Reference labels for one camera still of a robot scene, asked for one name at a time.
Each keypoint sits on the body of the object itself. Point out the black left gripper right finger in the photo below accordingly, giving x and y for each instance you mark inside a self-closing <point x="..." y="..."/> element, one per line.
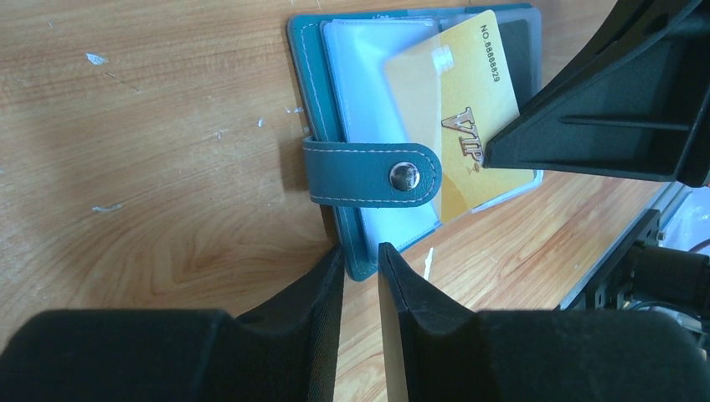
<point x="435" y="349"/>

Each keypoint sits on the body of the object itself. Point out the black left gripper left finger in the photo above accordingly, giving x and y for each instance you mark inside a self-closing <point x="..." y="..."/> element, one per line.
<point x="285" y="349"/>

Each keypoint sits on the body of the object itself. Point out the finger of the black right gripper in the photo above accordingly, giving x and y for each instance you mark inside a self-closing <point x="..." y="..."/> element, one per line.
<point x="633" y="103"/>

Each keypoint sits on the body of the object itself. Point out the blue leather card holder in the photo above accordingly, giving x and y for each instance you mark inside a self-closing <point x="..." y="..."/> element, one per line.
<point x="359" y="161"/>

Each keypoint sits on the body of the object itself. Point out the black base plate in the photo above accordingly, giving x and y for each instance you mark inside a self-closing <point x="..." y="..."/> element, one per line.
<point x="600" y="287"/>

